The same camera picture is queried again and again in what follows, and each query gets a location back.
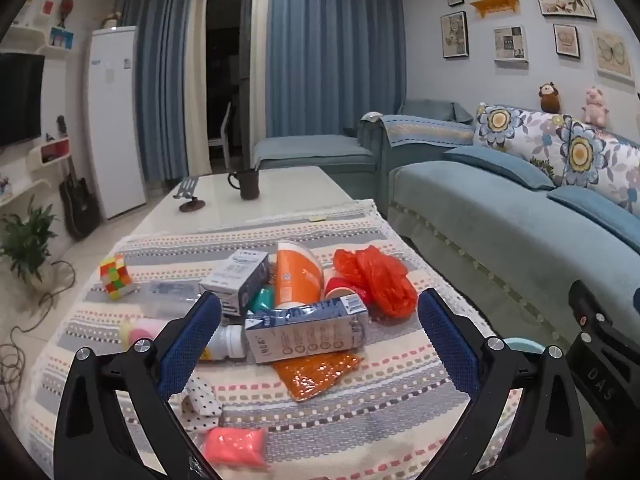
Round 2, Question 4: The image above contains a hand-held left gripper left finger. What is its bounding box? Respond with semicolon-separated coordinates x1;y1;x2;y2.
54;291;223;480

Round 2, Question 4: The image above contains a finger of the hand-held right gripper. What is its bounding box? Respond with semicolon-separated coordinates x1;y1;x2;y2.
569;280;640;441

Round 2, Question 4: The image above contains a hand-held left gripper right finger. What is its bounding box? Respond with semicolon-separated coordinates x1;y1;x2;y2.
417;287;586;480

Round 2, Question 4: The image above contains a grey white box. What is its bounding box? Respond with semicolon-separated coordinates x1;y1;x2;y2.
199;251;271;317

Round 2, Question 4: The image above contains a blue white milk carton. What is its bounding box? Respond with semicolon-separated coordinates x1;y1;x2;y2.
244;294;370;365

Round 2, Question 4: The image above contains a red noodle bowl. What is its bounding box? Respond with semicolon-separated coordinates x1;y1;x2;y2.
324;276;371;311

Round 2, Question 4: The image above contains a white plastic bottle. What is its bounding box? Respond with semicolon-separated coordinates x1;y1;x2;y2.
202;324;249;362

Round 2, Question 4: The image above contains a clear plastic bag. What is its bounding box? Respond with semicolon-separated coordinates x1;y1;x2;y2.
135;280;202;319

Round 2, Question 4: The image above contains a polka dot white cloth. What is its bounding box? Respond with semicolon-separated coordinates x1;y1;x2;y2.
181;377;224;434

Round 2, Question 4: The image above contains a teal plastic container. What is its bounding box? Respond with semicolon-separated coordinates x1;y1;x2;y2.
248;284;277;314

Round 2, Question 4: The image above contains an orange plastic bag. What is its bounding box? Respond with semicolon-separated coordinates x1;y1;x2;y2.
332;247;419;319

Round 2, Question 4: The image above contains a colourful puzzle cube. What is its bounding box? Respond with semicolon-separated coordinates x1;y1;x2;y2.
99;254;135;302

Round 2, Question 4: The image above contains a pink packet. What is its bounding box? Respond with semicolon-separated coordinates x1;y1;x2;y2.
200;427;269;469

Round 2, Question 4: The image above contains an orange mesh packet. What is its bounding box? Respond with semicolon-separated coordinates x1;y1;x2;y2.
272;352;365;404

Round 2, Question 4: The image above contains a blue fabric sofa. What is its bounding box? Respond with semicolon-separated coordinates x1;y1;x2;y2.
357;99;640;361

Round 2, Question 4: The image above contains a striped tablecloth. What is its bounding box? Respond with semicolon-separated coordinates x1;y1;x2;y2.
17;200;522;480

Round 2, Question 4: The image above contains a phone stand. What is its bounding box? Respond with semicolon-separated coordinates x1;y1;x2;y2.
172;176;205;213

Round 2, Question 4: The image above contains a blue cushion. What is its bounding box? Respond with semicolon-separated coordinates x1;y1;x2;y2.
547;186;640;251
442;146;557;191

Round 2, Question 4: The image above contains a dark mug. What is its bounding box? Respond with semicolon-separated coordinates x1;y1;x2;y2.
228;169;260;200

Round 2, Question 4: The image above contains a black guitar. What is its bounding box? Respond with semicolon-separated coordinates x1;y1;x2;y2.
56;115;101;241

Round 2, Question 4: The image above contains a green potted plant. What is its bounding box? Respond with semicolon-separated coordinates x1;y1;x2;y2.
0;197;59;291

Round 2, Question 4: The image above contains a floral cushion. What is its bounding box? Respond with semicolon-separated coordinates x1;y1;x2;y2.
562;117;640;216
474;102;573;181

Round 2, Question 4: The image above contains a blue armrest cover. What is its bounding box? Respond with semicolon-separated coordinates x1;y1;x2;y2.
379;114;476;149

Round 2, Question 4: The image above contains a blue footstool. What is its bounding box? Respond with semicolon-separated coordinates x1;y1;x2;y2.
252;135;377;171

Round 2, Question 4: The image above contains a white refrigerator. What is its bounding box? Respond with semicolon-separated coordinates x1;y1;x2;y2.
89;26;149;220

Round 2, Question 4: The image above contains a pink pig plush toy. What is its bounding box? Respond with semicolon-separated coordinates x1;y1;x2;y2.
581;86;609;127

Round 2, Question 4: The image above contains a brown monkey plush toy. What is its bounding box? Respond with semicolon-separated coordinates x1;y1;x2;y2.
538;81;562;114

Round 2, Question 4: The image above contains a cream curtain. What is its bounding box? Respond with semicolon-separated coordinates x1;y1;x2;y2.
187;0;212;177

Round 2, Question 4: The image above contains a blue curtain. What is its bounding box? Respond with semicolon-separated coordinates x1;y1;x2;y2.
117;0;198;184
267;0;407;142

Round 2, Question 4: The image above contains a black television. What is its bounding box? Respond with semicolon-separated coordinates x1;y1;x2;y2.
0;52;46;149

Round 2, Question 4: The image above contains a butterfly canvas picture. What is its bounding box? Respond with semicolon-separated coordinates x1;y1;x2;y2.
592;30;636;81

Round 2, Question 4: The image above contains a white frameless picture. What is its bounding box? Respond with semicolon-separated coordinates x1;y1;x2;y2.
494;26;529;64

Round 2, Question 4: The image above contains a tall black framed picture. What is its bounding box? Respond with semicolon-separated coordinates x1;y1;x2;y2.
440;11;470;59

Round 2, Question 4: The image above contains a black framed butterfly picture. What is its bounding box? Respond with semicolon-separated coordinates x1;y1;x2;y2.
553;24;581;59

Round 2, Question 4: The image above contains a black floor cable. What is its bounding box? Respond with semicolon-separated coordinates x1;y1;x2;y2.
0;260;77;386

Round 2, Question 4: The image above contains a yellow wall shelf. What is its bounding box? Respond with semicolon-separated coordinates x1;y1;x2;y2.
470;0;520;19

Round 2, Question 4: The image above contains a white wall shelf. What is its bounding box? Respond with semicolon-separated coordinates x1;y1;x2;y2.
0;25;76;57

